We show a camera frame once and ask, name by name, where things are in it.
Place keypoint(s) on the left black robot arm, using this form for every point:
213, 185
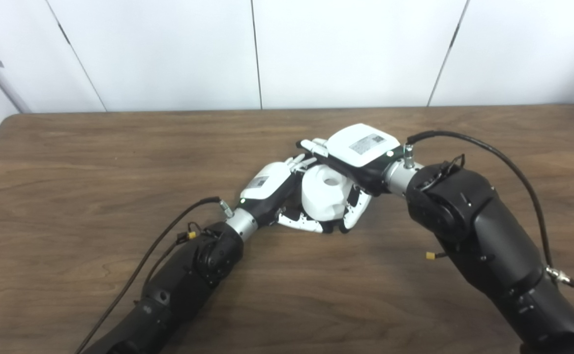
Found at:
188, 280

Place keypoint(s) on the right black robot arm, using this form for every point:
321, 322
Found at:
478, 231

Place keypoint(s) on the round white plastic piece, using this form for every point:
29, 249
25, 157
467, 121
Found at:
321, 199

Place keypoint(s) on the black plastic holder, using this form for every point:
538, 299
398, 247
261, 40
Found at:
294, 214

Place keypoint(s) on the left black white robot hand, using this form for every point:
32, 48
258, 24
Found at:
269, 184

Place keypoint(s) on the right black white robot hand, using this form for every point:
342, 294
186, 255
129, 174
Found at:
360, 145

